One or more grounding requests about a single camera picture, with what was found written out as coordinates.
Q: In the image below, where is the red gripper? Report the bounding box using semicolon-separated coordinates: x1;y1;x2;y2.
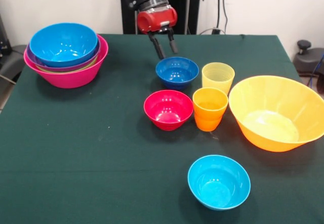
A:
137;6;179;60

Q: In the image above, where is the small dark blue bowl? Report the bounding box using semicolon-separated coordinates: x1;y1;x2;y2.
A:
155;56;200;91

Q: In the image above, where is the small red plastic bowl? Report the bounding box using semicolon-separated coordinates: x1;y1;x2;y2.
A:
143;89;194;131

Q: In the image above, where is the green plastic bowl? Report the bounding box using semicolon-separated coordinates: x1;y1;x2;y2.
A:
36;56;99;74

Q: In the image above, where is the large pink plastic bowl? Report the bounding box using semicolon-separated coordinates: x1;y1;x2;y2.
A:
23;33;109;89

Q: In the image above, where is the medium blue plastic bowl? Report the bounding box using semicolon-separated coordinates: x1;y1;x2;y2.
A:
29;22;99;68

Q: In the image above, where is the purple plastic bowl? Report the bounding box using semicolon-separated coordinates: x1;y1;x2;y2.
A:
26;40;101;72

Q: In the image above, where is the yellow plastic cup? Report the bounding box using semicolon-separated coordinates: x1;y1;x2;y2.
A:
201;62;236;97

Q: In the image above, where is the orange plastic cup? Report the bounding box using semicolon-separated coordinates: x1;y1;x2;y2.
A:
193;111;223;132
192;87;229;120

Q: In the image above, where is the dark green tablecloth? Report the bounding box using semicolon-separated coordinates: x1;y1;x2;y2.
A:
0;33;324;224

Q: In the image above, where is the large orange plastic bowl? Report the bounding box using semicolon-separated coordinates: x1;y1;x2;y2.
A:
228;75;324;153

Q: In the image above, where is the small light blue bowl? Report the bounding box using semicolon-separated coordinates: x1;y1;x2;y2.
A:
187;154;252;211

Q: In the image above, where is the black equipment box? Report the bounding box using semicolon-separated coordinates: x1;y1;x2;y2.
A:
0;14;11;57

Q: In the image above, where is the black wall cable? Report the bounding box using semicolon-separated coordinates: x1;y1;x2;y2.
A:
216;0;229;34

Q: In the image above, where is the black pedestal leg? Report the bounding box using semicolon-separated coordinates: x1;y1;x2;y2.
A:
0;44;28;83
293;39;324;77

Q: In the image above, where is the blue cable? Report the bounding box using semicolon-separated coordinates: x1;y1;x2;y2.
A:
306;56;324;88

